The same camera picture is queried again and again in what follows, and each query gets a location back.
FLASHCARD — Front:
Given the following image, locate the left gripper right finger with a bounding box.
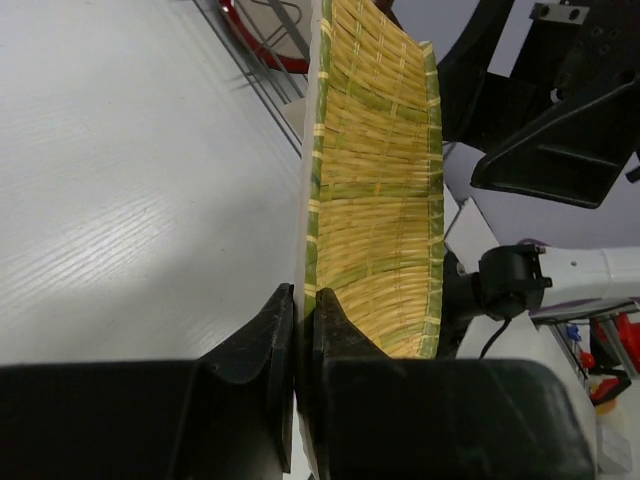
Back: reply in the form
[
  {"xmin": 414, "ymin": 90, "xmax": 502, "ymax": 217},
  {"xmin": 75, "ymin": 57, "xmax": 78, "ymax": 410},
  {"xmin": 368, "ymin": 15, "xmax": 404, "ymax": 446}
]
[{"xmin": 296, "ymin": 289, "xmax": 595, "ymax": 479}]

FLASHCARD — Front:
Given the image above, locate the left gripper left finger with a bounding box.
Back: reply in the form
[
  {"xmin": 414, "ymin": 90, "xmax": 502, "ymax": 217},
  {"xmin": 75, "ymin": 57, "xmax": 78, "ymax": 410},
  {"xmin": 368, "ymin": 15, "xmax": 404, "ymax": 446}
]
[{"xmin": 1, "ymin": 284, "xmax": 295, "ymax": 479}]

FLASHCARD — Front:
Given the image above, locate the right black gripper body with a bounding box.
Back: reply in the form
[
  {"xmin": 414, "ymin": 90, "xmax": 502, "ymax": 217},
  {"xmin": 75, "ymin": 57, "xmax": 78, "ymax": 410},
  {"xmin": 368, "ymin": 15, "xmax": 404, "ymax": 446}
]
[{"xmin": 438, "ymin": 1, "xmax": 639, "ymax": 150}]

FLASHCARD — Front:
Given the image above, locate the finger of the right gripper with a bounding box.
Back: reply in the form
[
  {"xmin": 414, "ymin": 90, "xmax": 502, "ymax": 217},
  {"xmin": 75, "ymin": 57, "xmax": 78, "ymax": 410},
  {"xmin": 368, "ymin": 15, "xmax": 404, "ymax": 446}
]
[{"xmin": 471, "ymin": 74, "xmax": 639, "ymax": 209}]

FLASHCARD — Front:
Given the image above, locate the bamboo pattern square plate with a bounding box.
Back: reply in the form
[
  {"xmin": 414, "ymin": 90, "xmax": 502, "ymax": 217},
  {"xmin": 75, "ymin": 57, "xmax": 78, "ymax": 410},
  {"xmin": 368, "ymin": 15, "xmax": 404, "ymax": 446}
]
[{"xmin": 294, "ymin": 1, "xmax": 445, "ymax": 359}]

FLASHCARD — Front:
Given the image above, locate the red rimmed pink plate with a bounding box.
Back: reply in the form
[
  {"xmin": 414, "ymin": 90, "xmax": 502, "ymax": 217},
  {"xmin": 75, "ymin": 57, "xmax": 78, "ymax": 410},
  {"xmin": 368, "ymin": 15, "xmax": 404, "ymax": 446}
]
[{"xmin": 218, "ymin": 0, "xmax": 311, "ymax": 74}]

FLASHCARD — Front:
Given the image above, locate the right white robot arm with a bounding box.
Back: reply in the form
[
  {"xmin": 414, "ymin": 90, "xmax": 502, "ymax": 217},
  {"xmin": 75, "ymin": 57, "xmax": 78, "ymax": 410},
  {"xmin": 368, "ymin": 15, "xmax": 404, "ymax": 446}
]
[{"xmin": 437, "ymin": 1, "xmax": 639, "ymax": 357}]

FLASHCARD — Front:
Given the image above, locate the black wire dish rack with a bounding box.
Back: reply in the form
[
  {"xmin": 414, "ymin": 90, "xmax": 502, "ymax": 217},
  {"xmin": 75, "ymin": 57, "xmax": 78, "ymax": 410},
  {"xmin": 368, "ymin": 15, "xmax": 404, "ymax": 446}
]
[{"xmin": 195, "ymin": 1, "xmax": 308, "ymax": 152}]

